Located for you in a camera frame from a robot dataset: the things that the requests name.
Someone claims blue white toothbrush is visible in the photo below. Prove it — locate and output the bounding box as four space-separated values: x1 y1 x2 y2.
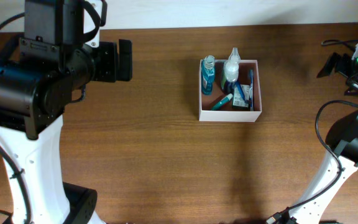
248 69 254 111

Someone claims teal mouthwash bottle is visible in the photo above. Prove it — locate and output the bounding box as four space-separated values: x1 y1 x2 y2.
201 55 216 95

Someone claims green white soap box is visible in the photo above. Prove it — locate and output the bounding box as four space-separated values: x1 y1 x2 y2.
232 85 250 110

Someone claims clear foam pump bottle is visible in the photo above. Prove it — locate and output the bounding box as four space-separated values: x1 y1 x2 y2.
221 47 241 95

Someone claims teal toothpaste tube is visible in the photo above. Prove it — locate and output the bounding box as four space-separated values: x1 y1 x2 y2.
211 93 233 111

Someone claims blue disposable razor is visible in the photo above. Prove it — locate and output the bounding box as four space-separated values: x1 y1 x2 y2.
235 82 250 107

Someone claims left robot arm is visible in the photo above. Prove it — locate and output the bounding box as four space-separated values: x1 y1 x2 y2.
0 0 132 223

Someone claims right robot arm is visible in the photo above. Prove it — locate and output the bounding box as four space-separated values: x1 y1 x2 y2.
266 43 358 223

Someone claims pink cardboard box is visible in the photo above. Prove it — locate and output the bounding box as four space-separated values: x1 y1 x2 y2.
198 60 262 123

